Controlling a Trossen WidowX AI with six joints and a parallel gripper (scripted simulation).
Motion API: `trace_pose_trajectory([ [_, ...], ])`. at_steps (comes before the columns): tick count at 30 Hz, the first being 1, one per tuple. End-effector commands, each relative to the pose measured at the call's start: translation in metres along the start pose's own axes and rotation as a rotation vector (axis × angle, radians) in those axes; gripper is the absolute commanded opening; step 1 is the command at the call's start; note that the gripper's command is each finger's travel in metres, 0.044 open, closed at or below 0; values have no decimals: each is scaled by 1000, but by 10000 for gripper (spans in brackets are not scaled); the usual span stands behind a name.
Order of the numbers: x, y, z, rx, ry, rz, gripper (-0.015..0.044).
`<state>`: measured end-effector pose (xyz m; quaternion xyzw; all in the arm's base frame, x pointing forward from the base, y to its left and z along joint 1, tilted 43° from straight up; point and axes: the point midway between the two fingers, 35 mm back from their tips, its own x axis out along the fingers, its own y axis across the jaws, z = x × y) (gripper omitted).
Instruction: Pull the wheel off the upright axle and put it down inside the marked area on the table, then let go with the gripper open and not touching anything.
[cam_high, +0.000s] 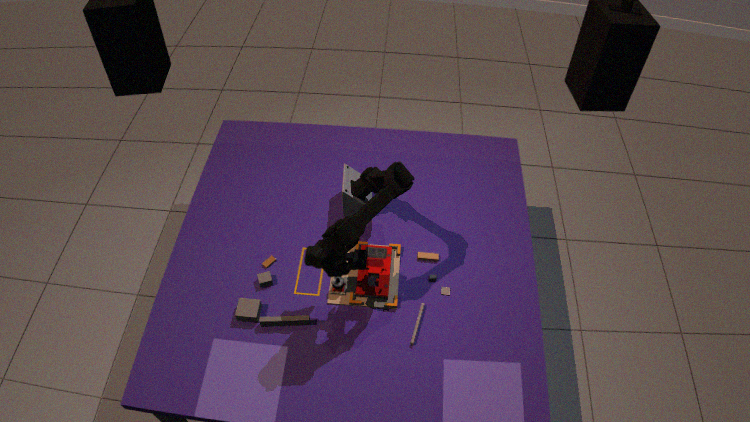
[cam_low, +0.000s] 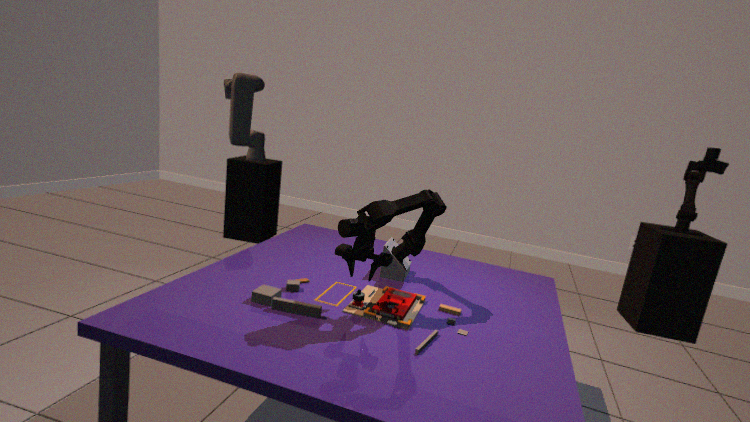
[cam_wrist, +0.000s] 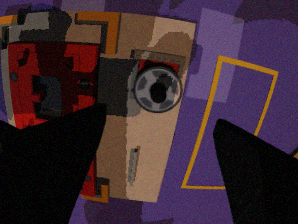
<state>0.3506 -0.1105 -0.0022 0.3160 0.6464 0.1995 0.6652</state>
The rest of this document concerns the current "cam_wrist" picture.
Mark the orange rectangular outline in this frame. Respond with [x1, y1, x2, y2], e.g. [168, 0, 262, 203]
[181, 55, 278, 189]

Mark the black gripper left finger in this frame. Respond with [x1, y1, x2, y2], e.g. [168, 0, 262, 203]
[0, 103, 106, 224]

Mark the grey and black wheel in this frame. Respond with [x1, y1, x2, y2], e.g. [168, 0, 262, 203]
[133, 63, 182, 113]

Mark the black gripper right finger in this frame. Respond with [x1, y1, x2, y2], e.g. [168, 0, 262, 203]
[213, 119, 298, 224]

